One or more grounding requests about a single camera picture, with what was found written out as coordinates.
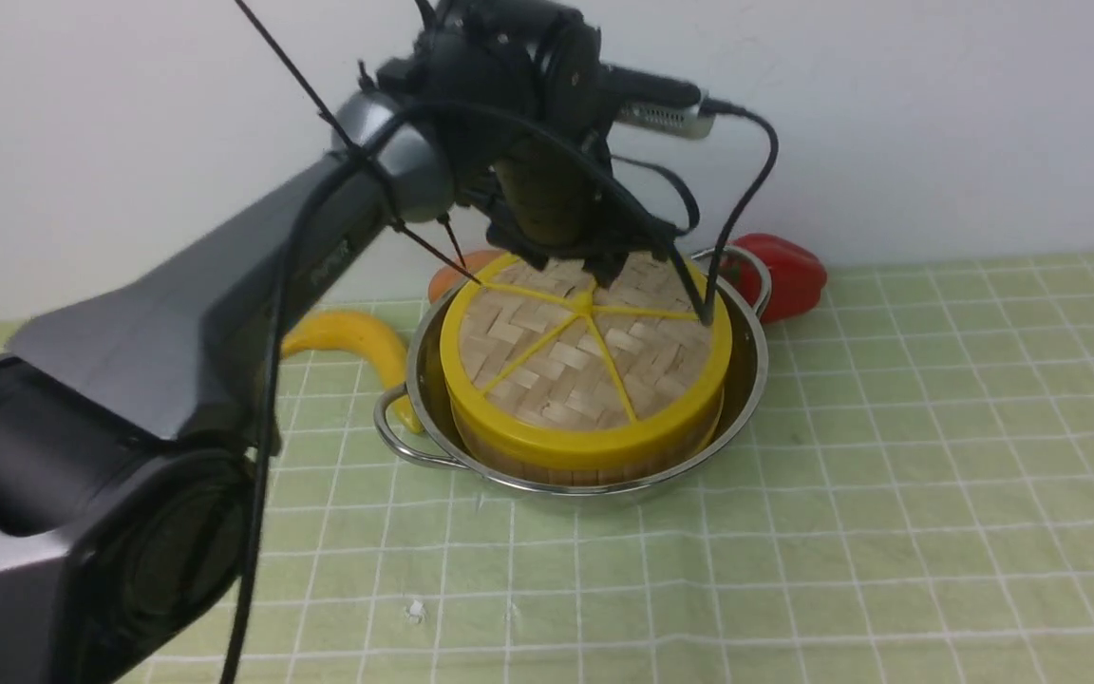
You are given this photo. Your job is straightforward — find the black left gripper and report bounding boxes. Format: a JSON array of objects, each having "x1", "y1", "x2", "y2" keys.
[{"x1": 377, "y1": 1, "x2": 677, "y2": 286}]

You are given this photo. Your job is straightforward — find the woven bamboo steamer lid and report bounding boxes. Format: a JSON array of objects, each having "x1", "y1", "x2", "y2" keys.
[{"x1": 438, "y1": 253, "x2": 734, "y2": 442}]

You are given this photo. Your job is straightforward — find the bamboo steamer basket yellow rim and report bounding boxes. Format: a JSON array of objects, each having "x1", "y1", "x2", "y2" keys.
[{"x1": 452, "y1": 390, "x2": 725, "y2": 486}]

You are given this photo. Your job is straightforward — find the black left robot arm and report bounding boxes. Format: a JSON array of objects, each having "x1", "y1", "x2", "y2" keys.
[{"x1": 0, "y1": 1, "x2": 702, "y2": 683}]

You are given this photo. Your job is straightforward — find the stainless steel pot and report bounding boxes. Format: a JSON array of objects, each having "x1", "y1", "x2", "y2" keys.
[{"x1": 372, "y1": 246, "x2": 773, "y2": 501}]

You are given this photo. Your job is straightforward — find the orange toy fruit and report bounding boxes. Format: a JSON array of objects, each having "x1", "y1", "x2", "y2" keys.
[{"x1": 426, "y1": 250, "x2": 505, "y2": 304}]

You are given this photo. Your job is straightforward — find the yellow toy banana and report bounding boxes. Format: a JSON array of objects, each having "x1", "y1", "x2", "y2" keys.
[{"x1": 279, "y1": 309, "x2": 408, "y2": 390}]

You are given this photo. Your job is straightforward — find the red toy bell pepper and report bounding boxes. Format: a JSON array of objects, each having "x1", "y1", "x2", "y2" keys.
[{"x1": 720, "y1": 233, "x2": 828, "y2": 325}]

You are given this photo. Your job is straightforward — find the green checkered tablecloth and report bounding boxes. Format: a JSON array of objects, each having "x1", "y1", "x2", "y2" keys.
[{"x1": 0, "y1": 250, "x2": 1094, "y2": 684}]

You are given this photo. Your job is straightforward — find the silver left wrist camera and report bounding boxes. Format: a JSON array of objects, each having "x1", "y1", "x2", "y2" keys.
[{"x1": 600, "y1": 63, "x2": 715, "y2": 142}]

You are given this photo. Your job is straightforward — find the black camera cable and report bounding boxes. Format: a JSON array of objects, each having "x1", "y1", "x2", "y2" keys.
[{"x1": 219, "y1": 95, "x2": 780, "y2": 684}]

